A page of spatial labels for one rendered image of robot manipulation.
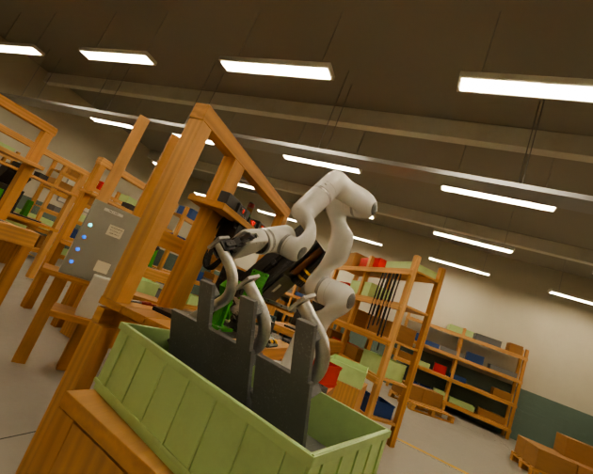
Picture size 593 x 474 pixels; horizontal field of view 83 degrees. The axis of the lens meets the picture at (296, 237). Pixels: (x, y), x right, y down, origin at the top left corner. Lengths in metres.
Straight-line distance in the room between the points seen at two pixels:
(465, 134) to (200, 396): 5.42
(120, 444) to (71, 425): 0.16
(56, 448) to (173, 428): 0.30
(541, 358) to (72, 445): 10.97
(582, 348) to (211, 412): 11.21
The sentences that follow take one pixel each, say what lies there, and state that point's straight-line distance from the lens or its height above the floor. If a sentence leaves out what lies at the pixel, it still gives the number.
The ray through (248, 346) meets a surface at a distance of 0.80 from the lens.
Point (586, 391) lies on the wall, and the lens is 11.63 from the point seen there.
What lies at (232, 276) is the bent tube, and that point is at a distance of 0.91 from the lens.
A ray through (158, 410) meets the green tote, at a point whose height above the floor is 0.86.
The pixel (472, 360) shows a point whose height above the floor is 1.47.
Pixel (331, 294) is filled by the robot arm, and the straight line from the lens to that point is 1.39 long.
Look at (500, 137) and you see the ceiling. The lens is 5.80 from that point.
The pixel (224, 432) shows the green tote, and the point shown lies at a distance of 0.71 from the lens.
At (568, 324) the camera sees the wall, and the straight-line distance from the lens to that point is 11.60.
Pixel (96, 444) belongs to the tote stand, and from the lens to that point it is 0.91.
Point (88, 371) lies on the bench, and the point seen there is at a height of 0.56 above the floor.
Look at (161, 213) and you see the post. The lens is 1.75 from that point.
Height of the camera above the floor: 1.16
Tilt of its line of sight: 11 degrees up
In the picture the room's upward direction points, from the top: 21 degrees clockwise
